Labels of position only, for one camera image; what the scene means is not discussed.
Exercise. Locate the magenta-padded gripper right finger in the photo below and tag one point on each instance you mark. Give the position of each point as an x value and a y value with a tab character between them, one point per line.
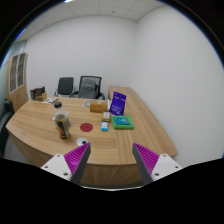
161	165

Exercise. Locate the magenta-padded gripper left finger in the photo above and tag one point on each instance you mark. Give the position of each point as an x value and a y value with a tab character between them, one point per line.
60	165

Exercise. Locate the clear drink bottle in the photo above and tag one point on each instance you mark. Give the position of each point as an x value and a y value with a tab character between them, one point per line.
62	128

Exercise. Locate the small white round disc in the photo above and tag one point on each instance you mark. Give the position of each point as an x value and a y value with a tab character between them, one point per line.
81	141

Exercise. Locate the flat round red coaster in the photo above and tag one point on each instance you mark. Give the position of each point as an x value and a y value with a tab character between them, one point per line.
86	127

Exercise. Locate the folded green cloth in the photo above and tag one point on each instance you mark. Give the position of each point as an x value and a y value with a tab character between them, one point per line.
123	127

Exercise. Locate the small light blue box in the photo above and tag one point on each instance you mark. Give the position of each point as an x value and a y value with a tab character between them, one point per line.
104	126

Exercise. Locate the teal flat box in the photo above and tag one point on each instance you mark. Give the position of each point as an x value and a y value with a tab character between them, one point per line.
121	120

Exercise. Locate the small tan box, white label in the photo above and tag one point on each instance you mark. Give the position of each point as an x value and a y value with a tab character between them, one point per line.
106	116

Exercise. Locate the brown wooden tissue box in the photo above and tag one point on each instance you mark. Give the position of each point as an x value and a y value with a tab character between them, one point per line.
98	107

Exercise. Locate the dark brown box holder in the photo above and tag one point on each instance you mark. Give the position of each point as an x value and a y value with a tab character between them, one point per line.
38	94

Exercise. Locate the purple standing package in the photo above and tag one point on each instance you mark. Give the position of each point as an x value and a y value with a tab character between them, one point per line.
117	103

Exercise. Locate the wooden cabinet with glass doors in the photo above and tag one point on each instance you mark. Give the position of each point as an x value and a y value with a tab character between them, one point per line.
18	96

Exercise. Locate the black office chair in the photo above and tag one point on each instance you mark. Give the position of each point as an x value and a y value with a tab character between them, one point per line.
65	85

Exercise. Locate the grey mesh-back office chair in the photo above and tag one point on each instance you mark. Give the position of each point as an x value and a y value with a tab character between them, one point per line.
88	87

